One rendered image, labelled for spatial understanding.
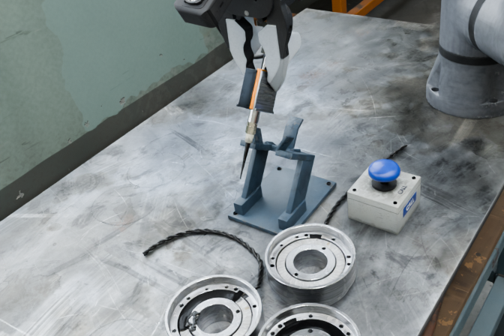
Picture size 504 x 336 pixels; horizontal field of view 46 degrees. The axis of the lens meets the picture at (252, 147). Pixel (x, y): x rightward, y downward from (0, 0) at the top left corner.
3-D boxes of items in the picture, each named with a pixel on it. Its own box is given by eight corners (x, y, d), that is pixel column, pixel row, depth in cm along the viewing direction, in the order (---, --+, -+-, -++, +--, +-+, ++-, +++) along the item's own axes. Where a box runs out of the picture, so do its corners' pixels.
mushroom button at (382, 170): (391, 209, 75) (391, 178, 72) (363, 200, 77) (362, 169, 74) (405, 191, 77) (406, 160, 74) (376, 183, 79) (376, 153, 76)
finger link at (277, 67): (316, 75, 72) (302, 2, 68) (291, 97, 69) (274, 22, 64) (295, 73, 74) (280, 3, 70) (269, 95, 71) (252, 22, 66)
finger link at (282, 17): (300, 54, 66) (285, -23, 62) (293, 60, 65) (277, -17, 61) (266, 52, 69) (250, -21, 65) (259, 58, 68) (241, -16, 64)
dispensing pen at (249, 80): (220, 175, 71) (250, 37, 69) (240, 175, 75) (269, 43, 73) (235, 179, 70) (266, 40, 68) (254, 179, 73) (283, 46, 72)
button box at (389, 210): (398, 235, 74) (398, 205, 71) (348, 218, 78) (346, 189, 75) (424, 199, 79) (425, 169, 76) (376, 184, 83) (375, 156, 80)
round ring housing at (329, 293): (352, 318, 65) (351, 292, 62) (259, 309, 67) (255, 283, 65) (360, 250, 73) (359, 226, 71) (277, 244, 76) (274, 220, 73)
